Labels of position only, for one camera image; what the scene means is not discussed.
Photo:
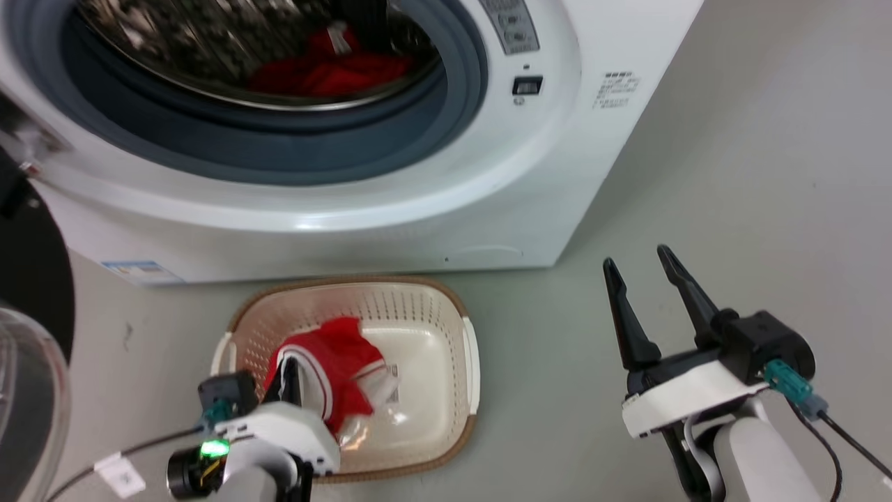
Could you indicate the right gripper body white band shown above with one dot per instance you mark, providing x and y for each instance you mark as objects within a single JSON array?
[{"x": 686, "y": 401}]

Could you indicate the cream plastic laundry basket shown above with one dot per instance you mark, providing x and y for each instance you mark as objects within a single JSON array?
[{"x": 425, "y": 348}]

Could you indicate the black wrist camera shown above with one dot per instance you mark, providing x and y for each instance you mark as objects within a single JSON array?
[
  {"x": 226, "y": 394},
  {"x": 759, "y": 341}
]

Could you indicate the blue white energy sticker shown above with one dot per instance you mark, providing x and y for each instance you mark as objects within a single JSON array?
[{"x": 143, "y": 272}]

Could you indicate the red white-trimmed garment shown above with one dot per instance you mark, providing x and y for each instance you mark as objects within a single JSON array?
[{"x": 341, "y": 369}]

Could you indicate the grey instruction panel sticker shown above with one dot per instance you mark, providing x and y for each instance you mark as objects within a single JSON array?
[{"x": 512, "y": 24}]

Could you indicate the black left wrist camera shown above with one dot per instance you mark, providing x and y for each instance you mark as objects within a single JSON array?
[{"x": 226, "y": 394}]

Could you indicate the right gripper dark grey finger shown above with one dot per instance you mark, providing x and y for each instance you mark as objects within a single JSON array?
[
  {"x": 627, "y": 321},
  {"x": 690, "y": 296}
]

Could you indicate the white front-load washing machine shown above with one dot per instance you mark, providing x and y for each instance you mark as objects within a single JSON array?
[{"x": 390, "y": 209}]

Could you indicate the small printed text label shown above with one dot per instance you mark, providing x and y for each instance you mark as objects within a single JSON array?
[{"x": 617, "y": 89}]

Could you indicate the black glass washing machine door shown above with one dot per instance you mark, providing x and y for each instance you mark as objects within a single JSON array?
[{"x": 31, "y": 279}]

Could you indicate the red garment with white tag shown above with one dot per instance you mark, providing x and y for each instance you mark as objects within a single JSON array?
[{"x": 334, "y": 73}]

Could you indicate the black door latch slot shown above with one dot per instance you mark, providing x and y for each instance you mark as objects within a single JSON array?
[{"x": 527, "y": 85}]

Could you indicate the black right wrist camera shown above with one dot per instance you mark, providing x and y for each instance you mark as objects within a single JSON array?
[{"x": 759, "y": 341}]

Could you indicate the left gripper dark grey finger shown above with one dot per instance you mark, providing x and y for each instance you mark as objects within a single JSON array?
[
  {"x": 299, "y": 383},
  {"x": 286, "y": 385}
]

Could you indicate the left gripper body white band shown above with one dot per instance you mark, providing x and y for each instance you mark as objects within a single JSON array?
[{"x": 293, "y": 429}]

